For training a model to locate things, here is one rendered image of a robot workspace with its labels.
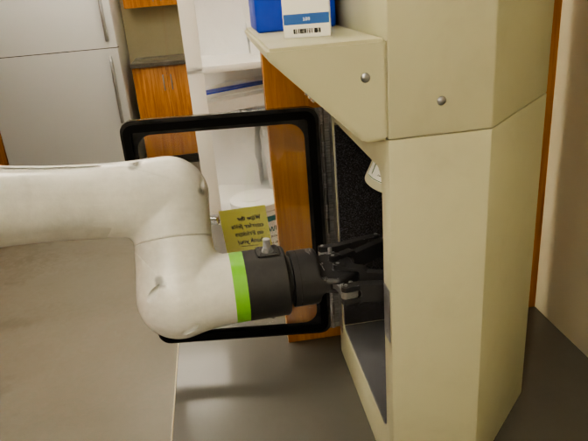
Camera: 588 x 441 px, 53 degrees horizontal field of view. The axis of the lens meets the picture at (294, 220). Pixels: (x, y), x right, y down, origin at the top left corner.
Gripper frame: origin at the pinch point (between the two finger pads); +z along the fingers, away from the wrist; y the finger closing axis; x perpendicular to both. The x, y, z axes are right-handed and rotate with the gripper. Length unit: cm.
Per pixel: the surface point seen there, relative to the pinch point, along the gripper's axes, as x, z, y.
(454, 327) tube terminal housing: 2.3, -3.2, -13.8
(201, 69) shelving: -15, -25, 104
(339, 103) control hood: -25.2, -16.0, -13.1
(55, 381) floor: 121, -103, 165
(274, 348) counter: 26.1, -20.5, 23.0
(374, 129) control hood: -22.4, -12.5, -13.3
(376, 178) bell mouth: -13.1, -8.5, -1.5
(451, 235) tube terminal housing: -9.6, -4.0, -13.7
